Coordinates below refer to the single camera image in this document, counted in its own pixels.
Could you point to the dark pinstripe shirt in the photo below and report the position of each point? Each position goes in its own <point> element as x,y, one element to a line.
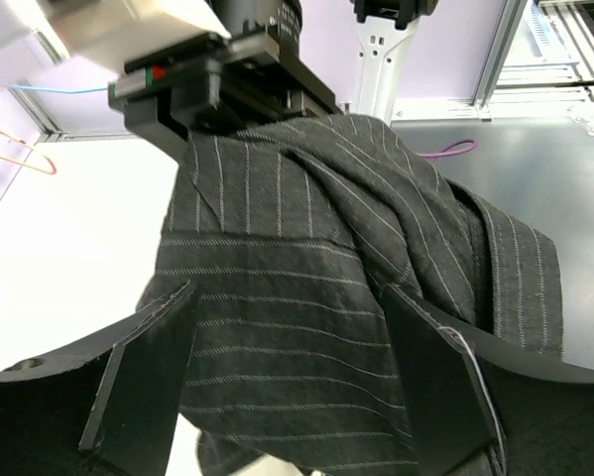
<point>292,231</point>

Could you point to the white slotted cable duct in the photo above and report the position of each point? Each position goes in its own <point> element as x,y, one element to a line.
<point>547,46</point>

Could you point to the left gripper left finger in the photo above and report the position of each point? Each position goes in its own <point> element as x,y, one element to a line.
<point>105,404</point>

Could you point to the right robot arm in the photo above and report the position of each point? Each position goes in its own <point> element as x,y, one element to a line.
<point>356,48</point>

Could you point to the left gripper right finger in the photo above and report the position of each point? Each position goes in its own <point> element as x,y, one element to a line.
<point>480,404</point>

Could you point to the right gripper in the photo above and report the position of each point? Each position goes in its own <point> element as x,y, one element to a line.
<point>217,86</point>

